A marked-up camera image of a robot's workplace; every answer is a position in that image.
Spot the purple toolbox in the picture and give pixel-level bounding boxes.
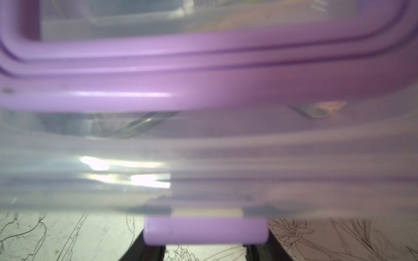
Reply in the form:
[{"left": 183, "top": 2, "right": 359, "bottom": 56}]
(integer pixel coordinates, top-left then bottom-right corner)
[{"left": 1, "top": 1, "right": 418, "bottom": 245}]

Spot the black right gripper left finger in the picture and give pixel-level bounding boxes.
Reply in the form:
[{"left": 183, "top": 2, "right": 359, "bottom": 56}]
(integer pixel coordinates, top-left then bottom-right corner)
[{"left": 119, "top": 231, "right": 166, "bottom": 261}]

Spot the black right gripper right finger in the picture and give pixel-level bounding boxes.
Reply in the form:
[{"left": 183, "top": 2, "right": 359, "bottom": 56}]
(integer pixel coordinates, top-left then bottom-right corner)
[{"left": 246, "top": 231, "right": 293, "bottom": 261}]

